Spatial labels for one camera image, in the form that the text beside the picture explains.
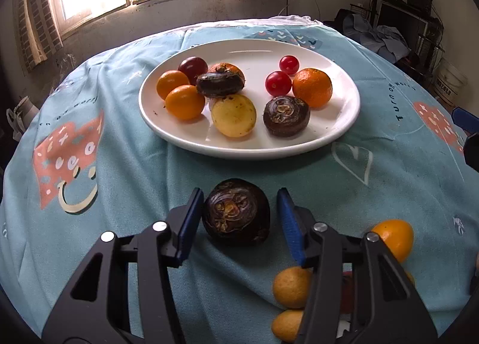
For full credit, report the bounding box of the small kumquat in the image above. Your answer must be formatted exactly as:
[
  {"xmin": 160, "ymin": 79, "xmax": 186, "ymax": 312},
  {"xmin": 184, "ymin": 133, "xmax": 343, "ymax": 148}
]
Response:
[{"xmin": 271, "ymin": 309, "xmax": 305, "ymax": 343}]

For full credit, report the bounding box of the white bucket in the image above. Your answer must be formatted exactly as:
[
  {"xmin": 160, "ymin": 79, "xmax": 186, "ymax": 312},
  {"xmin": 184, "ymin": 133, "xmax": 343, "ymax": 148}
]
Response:
[{"xmin": 434, "ymin": 57, "xmax": 468, "ymax": 103}]

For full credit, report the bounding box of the dark red cherry tomato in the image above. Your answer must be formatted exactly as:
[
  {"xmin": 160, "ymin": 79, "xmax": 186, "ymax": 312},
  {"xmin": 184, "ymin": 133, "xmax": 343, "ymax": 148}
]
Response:
[{"xmin": 178, "ymin": 56, "xmax": 209, "ymax": 84}]

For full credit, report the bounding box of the yellow-orange kumquat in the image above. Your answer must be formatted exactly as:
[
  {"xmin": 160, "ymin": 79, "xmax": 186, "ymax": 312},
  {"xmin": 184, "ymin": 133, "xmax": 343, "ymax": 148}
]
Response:
[{"xmin": 272, "ymin": 267, "xmax": 313, "ymax": 310}]

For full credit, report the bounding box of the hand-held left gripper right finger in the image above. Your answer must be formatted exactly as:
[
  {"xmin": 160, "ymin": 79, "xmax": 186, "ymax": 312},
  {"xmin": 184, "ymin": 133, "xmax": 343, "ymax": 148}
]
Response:
[{"xmin": 276, "ymin": 187, "xmax": 438, "ymax": 344}]

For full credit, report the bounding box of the small mandarin orange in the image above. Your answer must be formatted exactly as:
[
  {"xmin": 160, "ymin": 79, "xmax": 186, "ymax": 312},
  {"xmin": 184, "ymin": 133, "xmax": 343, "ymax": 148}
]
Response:
[{"xmin": 208, "ymin": 62, "xmax": 245, "ymax": 82}]

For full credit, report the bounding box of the pile of blue-grey clothes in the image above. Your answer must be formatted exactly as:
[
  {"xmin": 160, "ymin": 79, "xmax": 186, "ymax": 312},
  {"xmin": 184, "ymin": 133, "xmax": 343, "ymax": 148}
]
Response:
[{"xmin": 342, "ymin": 12, "xmax": 410, "ymax": 64}]

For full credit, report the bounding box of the white round plate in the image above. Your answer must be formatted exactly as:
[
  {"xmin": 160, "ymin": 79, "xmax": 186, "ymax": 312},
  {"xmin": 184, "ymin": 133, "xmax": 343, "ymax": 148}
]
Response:
[{"xmin": 138, "ymin": 39, "xmax": 361, "ymax": 160}]

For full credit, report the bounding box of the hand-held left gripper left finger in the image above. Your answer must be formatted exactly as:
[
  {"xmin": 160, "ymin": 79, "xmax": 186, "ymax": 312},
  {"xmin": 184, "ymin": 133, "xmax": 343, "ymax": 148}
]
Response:
[{"xmin": 43, "ymin": 187, "xmax": 205, "ymax": 344}]

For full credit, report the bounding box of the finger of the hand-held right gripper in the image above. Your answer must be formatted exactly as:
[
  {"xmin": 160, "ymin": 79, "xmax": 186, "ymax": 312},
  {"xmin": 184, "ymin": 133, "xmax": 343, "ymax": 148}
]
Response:
[
  {"xmin": 463, "ymin": 134, "xmax": 479, "ymax": 173},
  {"xmin": 451, "ymin": 105, "xmax": 479, "ymax": 135}
]

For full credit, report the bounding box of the checked beige curtain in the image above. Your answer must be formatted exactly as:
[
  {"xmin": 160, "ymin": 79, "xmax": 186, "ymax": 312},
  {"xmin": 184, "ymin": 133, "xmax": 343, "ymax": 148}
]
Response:
[{"xmin": 13, "ymin": 0, "xmax": 64, "ymax": 75}]

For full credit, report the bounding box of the large mandarin orange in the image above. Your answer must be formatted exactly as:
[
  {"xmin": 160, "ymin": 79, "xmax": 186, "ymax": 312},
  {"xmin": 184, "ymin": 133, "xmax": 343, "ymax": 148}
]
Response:
[{"xmin": 292, "ymin": 67, "xmax": 333, "ymax": 108}]

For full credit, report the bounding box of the orange kumquat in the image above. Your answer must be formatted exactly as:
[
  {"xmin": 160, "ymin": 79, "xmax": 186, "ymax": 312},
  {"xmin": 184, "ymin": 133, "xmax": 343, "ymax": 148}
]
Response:
[
  {"xmin": 165, "ymin": 84, "xmax": 206, "ymax": 120},
  {"xmin": 370, "ymin": 219, "xmax": 415, "ymax": 264},
  {"xmin": 156, "ymin": 70, "xmax": 190, "ymax": 101}
]

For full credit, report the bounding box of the dark brown water chestnut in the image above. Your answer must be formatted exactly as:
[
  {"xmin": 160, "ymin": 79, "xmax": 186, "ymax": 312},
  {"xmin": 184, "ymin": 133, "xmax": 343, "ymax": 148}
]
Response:
[
  {"xmin": 202, "ymin": 178, "xmax": 271, "ymax": 247},
  {"xmin": 263, "ymin": 96, "xmax": 311, "ymax": 138},
  {"xmin": 195, "ymin": 70, "xmax": 245, "ymax": 98}
]

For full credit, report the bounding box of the yellow-green round fruit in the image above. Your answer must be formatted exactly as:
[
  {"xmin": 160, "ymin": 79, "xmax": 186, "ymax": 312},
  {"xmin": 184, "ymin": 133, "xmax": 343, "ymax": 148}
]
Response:
[{"xmin": 211, "ymin": 93, "xmax": 257, "ymax": 138}]

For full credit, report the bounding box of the black monitor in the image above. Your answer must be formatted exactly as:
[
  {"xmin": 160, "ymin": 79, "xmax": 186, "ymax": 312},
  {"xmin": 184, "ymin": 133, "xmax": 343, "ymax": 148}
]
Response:
[{"xmin": 374, "ymin": 0, "xmax": 435, "ymax": 52}]

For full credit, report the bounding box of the white cloth under tablecloth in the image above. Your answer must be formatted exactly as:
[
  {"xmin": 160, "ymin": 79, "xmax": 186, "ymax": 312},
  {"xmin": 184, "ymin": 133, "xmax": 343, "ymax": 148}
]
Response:
[{"xmin": 239, "ymin": 14, "xmax": 324, "ymax": 28}]

